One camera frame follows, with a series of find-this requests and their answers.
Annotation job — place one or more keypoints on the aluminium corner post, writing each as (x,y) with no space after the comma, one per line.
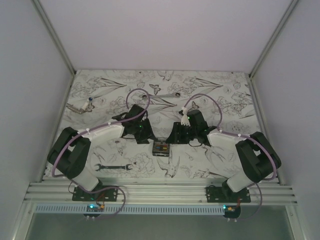
(274,36)
(53,35)

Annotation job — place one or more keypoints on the black fuse box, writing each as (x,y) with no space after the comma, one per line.
(161,155)

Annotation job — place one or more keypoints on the black open-end wrench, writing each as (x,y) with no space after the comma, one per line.
(126,167)

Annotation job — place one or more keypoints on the controller board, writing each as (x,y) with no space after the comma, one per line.
(232,212)
(93,211)

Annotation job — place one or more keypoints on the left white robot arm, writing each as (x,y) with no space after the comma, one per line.
(71,150)

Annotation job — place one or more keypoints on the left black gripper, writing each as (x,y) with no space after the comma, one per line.
(148,134)

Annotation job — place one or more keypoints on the silver ratchet wrench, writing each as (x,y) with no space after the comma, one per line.
(171,95)

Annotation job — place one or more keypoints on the silver metal clamp tool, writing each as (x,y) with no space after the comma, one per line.
(75,109)

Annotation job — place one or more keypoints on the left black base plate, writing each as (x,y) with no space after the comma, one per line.
(108,195)

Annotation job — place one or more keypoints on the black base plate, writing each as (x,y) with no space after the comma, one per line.
(219,194)
(108,195)

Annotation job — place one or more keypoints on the right aluminium corner post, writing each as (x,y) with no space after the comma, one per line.
(274,36)

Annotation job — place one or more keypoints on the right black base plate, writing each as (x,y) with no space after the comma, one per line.
(219,194)

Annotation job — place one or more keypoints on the floral patterned table mat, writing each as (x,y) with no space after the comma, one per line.
(223,98)

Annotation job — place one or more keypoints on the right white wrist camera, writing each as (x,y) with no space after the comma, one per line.
(184,117)

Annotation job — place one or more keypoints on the aluminium rail frame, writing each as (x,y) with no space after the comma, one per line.
(160,191)

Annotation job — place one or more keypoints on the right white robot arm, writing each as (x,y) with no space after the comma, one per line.
(257,157)

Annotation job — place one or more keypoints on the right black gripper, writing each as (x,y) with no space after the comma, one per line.
(175,138)

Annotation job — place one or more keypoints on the right controller board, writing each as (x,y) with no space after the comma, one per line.
(232,212)

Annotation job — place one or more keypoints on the left controller board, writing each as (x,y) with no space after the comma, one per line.
(93,211)

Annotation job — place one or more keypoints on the white slotted cable duct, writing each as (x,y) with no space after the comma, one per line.
(131,209)

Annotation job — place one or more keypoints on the left aluminium corner post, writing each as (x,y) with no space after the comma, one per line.
(53,35)

